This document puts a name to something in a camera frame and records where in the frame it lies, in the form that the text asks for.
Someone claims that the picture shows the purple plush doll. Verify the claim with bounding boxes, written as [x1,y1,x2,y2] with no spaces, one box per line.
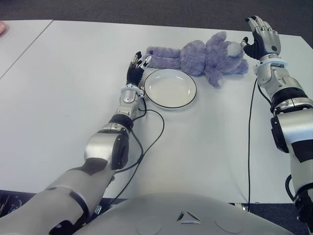
[146,31,249,88]

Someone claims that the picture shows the grey robot torso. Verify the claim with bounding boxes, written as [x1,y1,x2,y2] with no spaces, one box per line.
[70,193,294,235]

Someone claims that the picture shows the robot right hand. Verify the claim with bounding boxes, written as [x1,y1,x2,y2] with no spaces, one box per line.
[241,16,281,61]

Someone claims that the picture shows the white plate with black rim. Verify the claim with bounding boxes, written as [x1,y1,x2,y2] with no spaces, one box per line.
[143,68,198,110]

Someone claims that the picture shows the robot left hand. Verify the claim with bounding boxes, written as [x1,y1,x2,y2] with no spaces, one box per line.
[126,50,153,86]

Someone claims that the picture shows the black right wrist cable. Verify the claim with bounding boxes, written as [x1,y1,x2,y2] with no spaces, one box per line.
[247,78,272,204]

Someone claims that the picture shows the short black looped cable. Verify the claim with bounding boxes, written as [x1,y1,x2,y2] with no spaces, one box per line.
[285,174,298,200]

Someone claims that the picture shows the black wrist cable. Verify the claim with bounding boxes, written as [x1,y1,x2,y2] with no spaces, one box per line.
[247,78,272,204]
[113,94,165,199]

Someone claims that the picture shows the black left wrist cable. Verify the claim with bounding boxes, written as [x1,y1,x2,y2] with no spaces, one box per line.
[113,94,165,199]

